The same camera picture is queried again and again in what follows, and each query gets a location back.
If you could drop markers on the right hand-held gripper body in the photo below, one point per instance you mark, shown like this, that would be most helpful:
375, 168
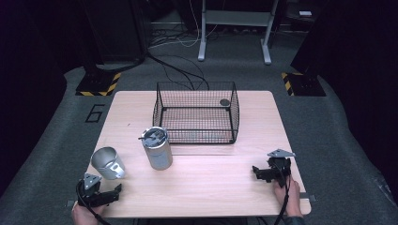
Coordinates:
279, 165

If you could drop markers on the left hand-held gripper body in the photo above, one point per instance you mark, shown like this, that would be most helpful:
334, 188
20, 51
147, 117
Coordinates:
90, 191

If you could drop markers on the silver metal mug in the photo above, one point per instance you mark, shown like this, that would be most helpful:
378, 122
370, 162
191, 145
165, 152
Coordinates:
108, 162

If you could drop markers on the silver tumbler with lid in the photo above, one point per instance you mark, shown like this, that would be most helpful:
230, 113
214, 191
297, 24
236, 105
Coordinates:
156, 150

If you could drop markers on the person's left hand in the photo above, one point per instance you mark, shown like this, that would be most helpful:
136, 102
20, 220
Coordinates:
83, 215

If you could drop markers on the person's right hand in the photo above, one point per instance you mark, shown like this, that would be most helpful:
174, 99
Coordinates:
287, 197

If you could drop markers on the grey tape strip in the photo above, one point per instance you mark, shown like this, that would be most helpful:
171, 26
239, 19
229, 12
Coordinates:
308, 197
70, 203

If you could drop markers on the black round disc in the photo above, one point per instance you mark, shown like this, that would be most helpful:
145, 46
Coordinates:
224, 102

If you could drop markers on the black stand with striped base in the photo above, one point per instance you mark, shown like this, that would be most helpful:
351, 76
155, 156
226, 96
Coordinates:
302, 84
100, 81

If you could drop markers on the small white box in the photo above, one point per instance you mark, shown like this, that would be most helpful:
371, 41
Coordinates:
305, 13

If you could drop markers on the white desk frame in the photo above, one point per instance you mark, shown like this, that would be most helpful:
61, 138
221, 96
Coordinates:
234, 18

